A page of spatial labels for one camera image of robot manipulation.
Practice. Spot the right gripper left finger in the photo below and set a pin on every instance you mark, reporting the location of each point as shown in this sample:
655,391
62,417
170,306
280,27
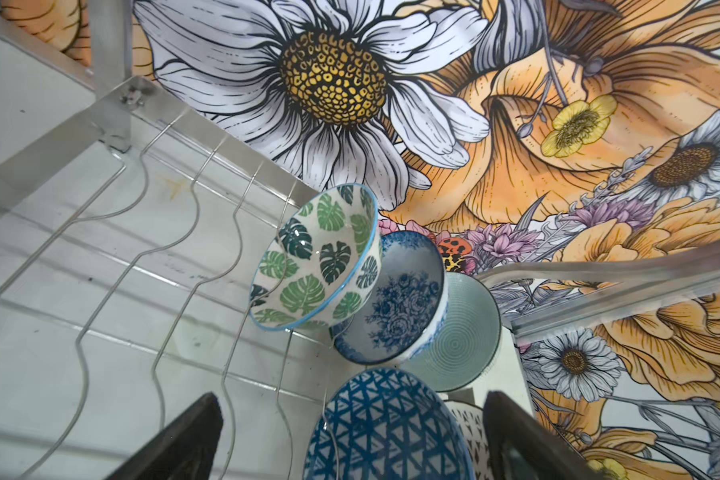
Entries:
185,449

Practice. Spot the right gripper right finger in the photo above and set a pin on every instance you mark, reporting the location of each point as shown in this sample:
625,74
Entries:
519,448

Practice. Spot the white maroon triangle bowl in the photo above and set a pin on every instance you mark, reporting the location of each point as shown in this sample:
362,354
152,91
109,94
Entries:
470,420

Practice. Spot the mint green glazed bowl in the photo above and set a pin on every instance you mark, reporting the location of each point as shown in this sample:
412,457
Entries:
465,343

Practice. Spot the blue triangle pattern bowl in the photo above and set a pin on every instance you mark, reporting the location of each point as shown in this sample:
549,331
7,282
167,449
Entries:
385,423

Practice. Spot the blue floral porcelain bowl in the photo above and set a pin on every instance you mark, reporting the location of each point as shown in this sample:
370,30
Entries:
406,309

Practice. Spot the green leaf pattern bowl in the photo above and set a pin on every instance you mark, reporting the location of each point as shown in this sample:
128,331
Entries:
322,265

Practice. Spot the steel two-tier dish rack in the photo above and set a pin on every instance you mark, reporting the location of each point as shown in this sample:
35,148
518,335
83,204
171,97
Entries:
149,162

